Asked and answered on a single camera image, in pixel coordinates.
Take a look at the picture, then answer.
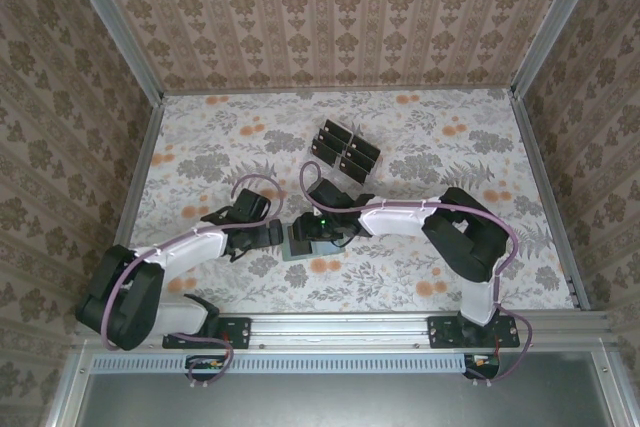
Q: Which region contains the floral table cover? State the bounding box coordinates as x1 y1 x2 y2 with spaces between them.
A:
107 88 576 313

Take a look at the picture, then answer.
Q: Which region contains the black connector board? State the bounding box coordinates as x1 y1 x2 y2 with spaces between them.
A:
185 354 226 381
463 352 501 380

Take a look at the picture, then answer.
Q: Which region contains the grey metal panel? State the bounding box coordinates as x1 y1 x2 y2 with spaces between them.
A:
47 341 631 427

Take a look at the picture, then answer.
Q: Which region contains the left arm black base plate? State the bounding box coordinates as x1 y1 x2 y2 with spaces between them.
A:
162 315 252 350

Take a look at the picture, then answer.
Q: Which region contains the aluminium mounting rail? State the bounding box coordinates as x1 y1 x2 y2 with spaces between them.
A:
74 311 616 348

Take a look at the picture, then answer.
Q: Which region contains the aluminium table side rail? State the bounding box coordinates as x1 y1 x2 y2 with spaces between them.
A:
117 94 166 253
509 91 591 311

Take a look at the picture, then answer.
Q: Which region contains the white slotted cable duct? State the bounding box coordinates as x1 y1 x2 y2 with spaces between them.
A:
92 352 501 374

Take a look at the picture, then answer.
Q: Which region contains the aluminium table end rail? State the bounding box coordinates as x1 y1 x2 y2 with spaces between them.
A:
159 84 516 97

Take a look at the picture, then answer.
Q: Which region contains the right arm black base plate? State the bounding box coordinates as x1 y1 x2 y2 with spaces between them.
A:
428 315 521 350

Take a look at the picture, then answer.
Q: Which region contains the aluminium frame post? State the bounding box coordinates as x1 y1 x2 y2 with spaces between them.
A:
57 0 166 103
509 0 609 98

